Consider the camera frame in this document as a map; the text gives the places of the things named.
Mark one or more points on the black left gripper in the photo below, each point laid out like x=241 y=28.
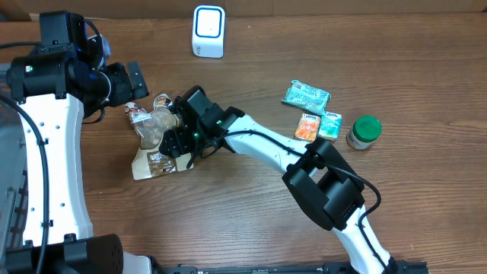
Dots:
x=127 y=91

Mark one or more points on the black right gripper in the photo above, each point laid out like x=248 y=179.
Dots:
x=183 y=140

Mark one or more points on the brown white snack bag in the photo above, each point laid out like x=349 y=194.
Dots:
x=150 y=128

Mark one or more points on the teal tissue pack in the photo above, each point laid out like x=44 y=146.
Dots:
x=307 y=97

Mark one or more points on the small teal white box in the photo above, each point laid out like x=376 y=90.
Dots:
x=330 y=125

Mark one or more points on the green lid jar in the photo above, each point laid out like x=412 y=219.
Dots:
x=364 y=132

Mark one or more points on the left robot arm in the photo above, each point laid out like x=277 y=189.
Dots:
x=65 y=81

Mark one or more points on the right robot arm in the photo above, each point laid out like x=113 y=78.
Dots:
x=323 y=184

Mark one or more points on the white barcode scanner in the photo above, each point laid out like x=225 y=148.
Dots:
x=208 y=31

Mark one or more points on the grey plastic mesh basket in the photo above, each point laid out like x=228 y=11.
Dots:
x=13 y=180

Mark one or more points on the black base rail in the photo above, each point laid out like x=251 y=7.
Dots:
x=326 y=268

